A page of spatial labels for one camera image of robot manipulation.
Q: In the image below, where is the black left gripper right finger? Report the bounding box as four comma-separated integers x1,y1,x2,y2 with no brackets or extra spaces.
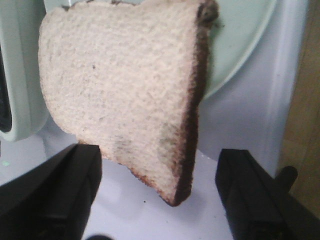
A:
215,149,320,240

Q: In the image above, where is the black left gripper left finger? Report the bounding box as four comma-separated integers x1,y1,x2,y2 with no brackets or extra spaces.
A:
0,144,102,240

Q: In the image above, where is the white bread slice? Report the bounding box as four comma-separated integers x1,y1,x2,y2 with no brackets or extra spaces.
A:
38,0,219,207

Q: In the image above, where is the green breakfast maker base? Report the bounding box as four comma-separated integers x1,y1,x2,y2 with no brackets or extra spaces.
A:
0,0,49,142

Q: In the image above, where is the green round plate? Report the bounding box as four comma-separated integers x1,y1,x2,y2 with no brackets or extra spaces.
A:
204,0,277,99

